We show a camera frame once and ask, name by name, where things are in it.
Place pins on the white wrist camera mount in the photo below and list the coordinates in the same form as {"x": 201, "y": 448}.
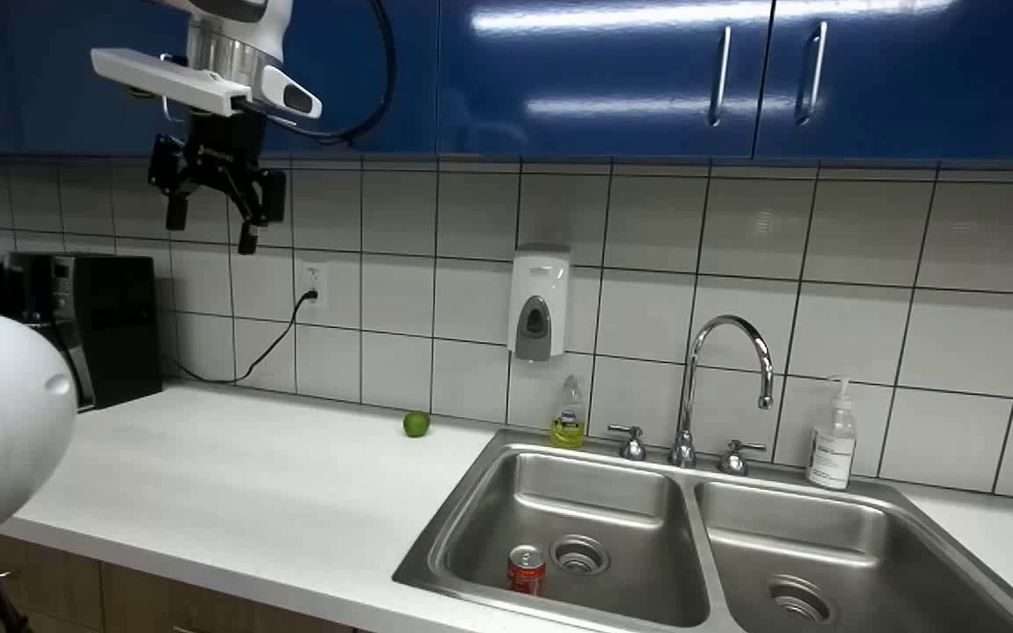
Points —
{"x": 206, "y": 90}

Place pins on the blue upper cabinets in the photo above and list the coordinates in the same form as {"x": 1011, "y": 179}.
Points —
{"x": 564, "y": 79}

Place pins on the white wall soap dispenser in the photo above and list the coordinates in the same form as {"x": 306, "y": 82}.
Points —
{"x": 536, "y": 310}

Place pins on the stainless steel double sink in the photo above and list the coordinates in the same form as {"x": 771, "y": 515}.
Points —
{"x": 686, "y": 551}

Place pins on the green lime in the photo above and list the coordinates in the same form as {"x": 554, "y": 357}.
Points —
{"x": 417, "y": 424}

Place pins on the white wall outlet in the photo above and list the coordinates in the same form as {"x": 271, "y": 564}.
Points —
{"x": 312, "y": 278}

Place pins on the red Coca-Cola can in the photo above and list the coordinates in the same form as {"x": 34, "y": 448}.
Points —
{"x": 524, "y": 568}

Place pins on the clear hand soap pump bottle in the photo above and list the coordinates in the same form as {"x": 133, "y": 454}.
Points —
{"x": 836, "y": 445}

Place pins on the chrome faucet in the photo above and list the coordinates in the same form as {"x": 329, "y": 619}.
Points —
{"x": 719, "y": 405}

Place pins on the black coffee machine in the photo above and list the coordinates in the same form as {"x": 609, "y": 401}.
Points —
{"x": 101, "y": 310}

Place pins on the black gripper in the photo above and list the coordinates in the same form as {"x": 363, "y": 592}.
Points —
{"x": 220, "y": 154}

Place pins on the yellow dish soap bottle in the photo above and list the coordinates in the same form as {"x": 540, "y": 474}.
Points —
{"x": 568, "y": 418}

